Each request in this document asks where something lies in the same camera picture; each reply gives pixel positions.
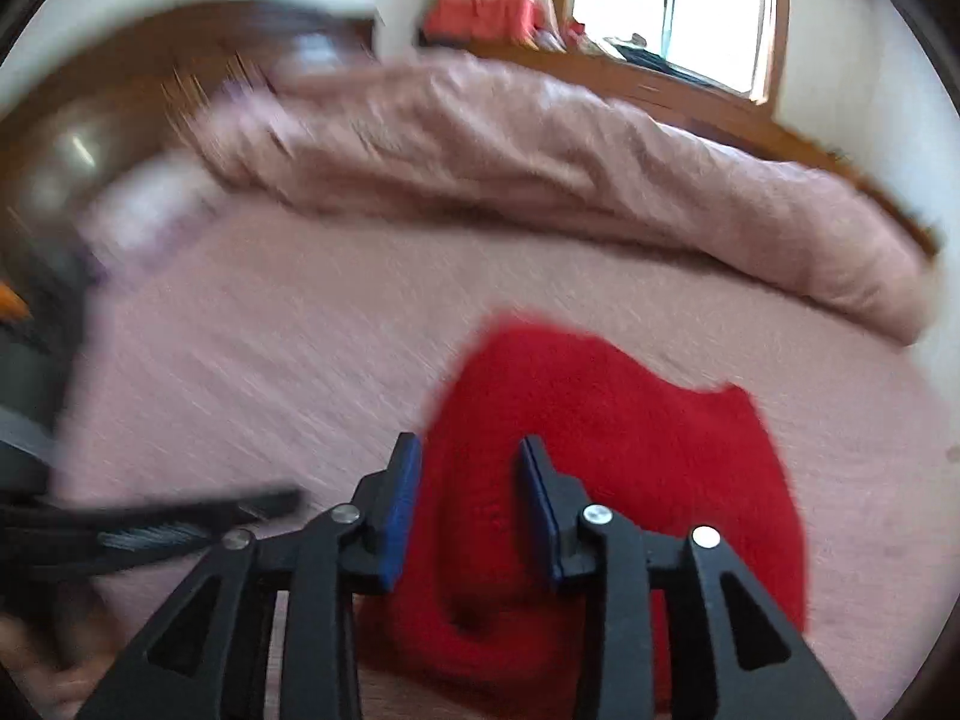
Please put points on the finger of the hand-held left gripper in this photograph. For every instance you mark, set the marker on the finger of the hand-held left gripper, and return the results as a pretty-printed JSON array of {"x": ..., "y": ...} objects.
[{"x": 187, "y": 514}]

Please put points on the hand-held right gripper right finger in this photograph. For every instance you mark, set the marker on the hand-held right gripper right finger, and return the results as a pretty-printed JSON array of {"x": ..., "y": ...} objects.
[{"x": 541, "y": 510}]

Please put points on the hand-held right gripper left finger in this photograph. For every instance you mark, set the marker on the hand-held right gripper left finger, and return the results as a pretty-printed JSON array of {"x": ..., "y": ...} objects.
[{"x": 397, "y": 510}]

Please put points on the red knitted cardigan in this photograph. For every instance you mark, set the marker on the red knitted cardigan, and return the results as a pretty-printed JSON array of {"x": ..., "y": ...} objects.
[{"x": 637, "y": 465}]

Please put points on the clothes pile on windowsill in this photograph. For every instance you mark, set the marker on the clothes pile on windowsill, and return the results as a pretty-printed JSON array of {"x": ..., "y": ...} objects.
[{"x": 652, "y": 60}]

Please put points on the pink floral bed sheet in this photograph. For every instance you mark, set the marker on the pink floral bed sheet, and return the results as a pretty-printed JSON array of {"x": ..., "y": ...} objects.
[{"x": 262, "y": 375}]

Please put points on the white and purple pillow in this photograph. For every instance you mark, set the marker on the white and purple pillow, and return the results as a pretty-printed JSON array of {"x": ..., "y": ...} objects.
[{"x": 150, "y": 217}]

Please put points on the dark wooden headboard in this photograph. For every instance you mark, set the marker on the dark wooden headboard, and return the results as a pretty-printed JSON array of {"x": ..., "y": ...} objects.
[{"x": 112, "y": 90}]

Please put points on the pink floral duvet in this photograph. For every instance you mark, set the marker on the pink floral duvet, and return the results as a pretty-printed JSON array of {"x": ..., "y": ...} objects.
[{"x": 562, "y": 165}]

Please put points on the wooden windowsill cabinet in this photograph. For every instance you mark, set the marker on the wooden windowsill cabinet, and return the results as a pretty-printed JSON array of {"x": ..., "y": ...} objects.
[{"x": 750, "y": 120}]

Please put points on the wooden framed window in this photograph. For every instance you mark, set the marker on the wooden framed window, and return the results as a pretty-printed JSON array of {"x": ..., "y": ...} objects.
[{"x": 675, "y": 7}]

